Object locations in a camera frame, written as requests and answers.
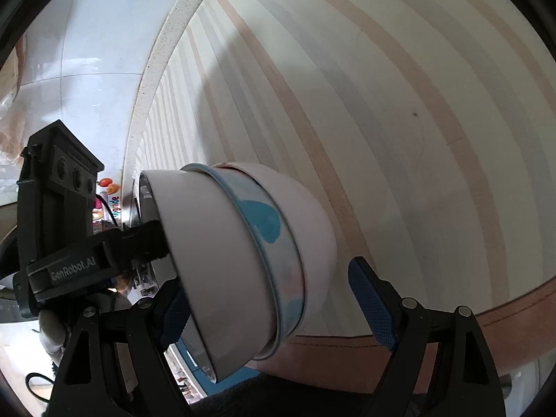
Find white bowl front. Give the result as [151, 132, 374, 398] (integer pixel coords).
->
[217, 162, 337, 330]

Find white bowl back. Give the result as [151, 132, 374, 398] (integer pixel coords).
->
[139, 170, 277, 382]

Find white bowl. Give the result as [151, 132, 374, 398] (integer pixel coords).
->
[217, 162, 337, 330]
[139, 170, 277, 382]

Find colourful wall stickers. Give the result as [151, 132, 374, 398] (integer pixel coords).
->
[92, 177, 122, 232]

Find striped cat print tablecloth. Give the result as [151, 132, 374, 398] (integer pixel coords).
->
[123, 0, 555, 392]

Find floral blue rimmed bowl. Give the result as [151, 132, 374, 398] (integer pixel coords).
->
[182, 163, 306, 360]

